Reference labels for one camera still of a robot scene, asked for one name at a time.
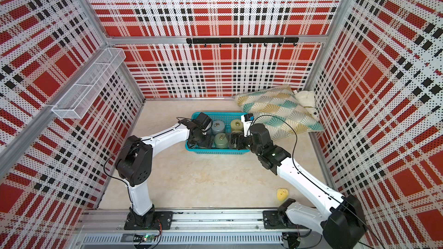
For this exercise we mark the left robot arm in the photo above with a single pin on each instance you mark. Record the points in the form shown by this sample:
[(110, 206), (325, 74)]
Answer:
[(134, 166)]

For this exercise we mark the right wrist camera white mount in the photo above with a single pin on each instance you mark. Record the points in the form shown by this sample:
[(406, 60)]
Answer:
[(247, 121)]

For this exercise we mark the teal plastic basket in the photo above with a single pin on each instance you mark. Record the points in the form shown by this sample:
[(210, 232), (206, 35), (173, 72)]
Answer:
[(225, 117)]

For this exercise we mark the white wire mesh shelf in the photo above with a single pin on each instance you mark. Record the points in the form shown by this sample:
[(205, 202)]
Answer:
[(80, 96)]

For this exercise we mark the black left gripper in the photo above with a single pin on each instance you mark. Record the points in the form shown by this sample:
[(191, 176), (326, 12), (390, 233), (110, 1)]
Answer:
[(208, 142)]

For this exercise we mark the white plush toy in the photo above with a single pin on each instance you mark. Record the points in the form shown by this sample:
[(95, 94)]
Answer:
[(308, 101)]

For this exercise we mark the small yellow object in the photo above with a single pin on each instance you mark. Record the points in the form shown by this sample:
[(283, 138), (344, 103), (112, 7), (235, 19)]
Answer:
[(282, 194)]

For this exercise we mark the black wall hook rail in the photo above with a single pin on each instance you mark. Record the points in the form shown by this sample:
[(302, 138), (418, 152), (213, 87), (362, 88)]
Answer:
[(260, 40)]

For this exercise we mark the green circuit board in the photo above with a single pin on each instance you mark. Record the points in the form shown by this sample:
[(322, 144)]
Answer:
[(144, 238)]

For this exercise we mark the geometric fan pattern pillow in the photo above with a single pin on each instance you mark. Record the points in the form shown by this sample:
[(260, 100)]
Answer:
[(280, 112)]

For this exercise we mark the green tea canister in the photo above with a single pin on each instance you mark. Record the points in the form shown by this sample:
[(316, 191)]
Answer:
[(221, 141)]

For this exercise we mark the yellow tea canister back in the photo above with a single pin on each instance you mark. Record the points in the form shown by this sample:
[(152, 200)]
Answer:
[(236, 126)]

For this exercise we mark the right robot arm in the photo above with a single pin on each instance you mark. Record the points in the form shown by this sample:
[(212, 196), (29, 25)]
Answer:
[(338, 218)]

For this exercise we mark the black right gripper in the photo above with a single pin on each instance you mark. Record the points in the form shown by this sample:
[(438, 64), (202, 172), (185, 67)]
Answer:
[(240, 138)]

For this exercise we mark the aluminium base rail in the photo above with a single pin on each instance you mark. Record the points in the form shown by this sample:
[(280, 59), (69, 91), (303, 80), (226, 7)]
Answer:
[(244, 228)]

